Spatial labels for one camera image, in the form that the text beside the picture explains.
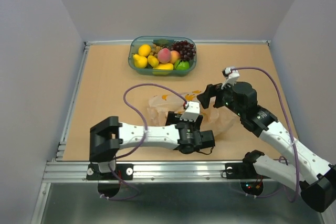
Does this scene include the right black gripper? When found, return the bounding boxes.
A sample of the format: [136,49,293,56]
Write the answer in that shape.
[196,78,244,117]

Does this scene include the translucent orange plastic bag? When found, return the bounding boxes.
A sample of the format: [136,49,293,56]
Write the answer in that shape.
[148,94,239,136]

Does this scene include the purple grape bunch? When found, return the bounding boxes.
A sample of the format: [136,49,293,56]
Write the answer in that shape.
[170,40,196,61]

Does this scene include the pink peach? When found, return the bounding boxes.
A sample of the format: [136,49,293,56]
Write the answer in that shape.
[157,48,171,63]
[169,50,180,64]

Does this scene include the wrinkled yellow fruit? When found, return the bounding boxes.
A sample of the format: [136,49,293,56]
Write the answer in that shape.
[147,55,160,68]

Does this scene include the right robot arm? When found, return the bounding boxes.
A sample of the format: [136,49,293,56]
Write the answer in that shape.
[197,82,335,212]

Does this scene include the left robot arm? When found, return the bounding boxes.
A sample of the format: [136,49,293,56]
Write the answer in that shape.
[87,111,215,179]

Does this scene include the green striped melon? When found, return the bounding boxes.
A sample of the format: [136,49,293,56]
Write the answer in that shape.
[174,59,190,71]

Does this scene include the yellow mango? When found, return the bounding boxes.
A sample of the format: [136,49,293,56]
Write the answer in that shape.
[152,63,174,76]

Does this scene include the brown longan bunch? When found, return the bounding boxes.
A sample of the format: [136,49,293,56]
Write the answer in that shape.
[150,46,163,57]

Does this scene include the yellow pear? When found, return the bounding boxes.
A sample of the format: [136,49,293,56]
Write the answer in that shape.
[133,54,148,69]

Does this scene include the yellow lemon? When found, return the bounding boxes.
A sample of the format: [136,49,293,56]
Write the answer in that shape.
[138,44,152,57]

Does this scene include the teal plastic basket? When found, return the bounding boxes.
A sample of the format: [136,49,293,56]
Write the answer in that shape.
[128,36,197,77]

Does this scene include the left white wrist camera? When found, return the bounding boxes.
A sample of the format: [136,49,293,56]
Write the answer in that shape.
[180,101,200,122]

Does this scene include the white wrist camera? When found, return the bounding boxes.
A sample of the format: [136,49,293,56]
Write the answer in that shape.
[221,66,240,89]
[180,101,200,122]

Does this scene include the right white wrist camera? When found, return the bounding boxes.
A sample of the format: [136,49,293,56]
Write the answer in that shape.
[221,66,240,89]

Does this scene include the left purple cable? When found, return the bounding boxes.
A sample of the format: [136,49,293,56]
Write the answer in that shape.
[101,83,188,200]

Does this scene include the purple cable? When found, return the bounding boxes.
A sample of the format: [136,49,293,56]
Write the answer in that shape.
[101,83,188,200]
[230,66,301,203]

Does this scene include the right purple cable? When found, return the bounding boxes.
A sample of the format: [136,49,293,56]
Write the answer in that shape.
[230,66,301,203]

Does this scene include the aluminium front rail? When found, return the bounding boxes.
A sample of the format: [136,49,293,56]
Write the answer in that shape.
[42,161,241,183]

